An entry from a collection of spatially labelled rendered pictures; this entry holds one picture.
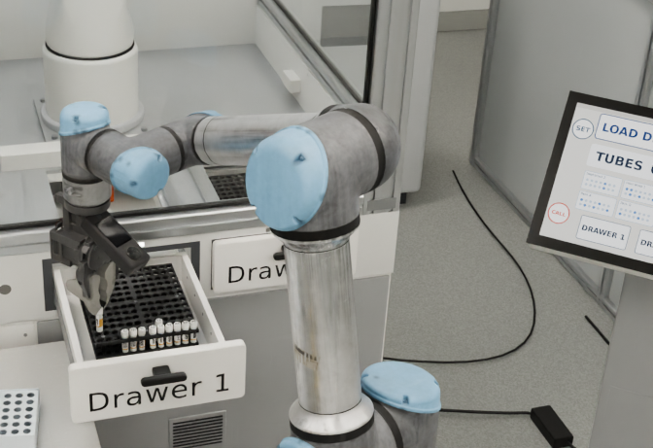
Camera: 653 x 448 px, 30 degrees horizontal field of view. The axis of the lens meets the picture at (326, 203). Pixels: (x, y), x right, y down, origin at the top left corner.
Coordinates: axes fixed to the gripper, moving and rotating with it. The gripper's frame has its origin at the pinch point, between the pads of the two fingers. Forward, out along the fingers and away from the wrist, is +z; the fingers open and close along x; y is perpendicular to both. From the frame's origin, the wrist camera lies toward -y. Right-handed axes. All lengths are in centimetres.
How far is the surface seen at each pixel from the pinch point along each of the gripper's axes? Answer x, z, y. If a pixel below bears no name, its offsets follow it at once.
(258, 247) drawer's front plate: -40.4, 6.9, -4.9
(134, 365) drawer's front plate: 3.1, 6.0, -9.2
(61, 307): -6.6, 9.6, 14.7
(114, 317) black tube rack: -7.7, 7.9, 3.7
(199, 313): -21.8, 11.8, -4.4
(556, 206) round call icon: -70, -5, -52
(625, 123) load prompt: -83, -19, -59
